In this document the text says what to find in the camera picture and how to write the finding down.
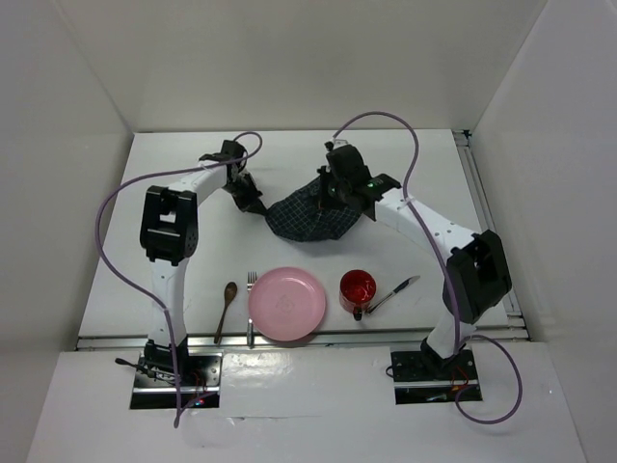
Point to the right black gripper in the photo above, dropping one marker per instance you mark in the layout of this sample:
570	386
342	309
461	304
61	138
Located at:
327	175

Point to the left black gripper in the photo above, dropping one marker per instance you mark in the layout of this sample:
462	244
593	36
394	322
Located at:
251	203

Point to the dark checked cloth napkin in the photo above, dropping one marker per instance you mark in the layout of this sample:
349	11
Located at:
300	217

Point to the red mug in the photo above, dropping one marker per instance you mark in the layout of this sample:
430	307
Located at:
357	288

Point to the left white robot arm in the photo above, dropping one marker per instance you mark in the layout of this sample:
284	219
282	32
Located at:
169	235

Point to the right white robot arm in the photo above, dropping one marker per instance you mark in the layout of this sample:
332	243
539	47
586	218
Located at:
476	274

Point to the brown wooden spoon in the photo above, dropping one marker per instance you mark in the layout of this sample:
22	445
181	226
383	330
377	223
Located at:
229	295

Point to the pink plastic plate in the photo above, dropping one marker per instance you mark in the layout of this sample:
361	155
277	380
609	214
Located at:
287	304

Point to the silver table knife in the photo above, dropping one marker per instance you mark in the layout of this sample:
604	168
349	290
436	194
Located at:
408	282

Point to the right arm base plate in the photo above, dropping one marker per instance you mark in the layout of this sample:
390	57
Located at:
414	382

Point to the aluminium rail front edge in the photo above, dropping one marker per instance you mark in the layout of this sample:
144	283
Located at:
514	331

